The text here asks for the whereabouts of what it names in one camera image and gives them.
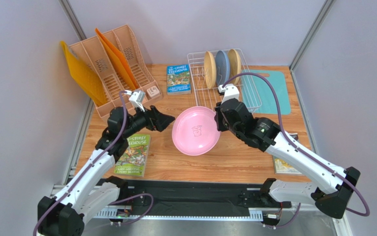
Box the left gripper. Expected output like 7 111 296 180
123 102 175 139

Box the pink plate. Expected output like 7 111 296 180
172 106 220 156

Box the blue plate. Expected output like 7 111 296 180
215 50 230 86

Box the yellow plate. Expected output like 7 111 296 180
204 51 217 89
227 49 242 78

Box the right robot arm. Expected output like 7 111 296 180
215 98 361 219

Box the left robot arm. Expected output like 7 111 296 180
33 105 175 236

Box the white power adapter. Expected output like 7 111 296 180
147 86 161 98

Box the teal cutting board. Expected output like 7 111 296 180
241 69 291 115

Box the blue treehouse book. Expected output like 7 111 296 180
166 64 191 95

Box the green treehouse book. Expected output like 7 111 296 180
114 134 151 177

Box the pink desk file organizer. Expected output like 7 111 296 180
68 25 163 121

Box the yellow book at right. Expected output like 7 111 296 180
272 132 304 175

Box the orange file folder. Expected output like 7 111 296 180
95 28 139 90

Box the yellow file folder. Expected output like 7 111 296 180
60 41 108 106

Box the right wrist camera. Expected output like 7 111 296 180
218 84 240 103

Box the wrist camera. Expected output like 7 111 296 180
125 89 145 112
218 84 240 103

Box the white wire dish rack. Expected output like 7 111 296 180
187 51 263 112

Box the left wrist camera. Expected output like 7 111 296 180
125 89 145 112

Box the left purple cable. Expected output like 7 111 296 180
32 90 154 236

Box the purple cable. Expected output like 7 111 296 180
32 90 154 236
221 72 371 217

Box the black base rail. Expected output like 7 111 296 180
119 179 292 217

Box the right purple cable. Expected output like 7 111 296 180
221 72 371 217

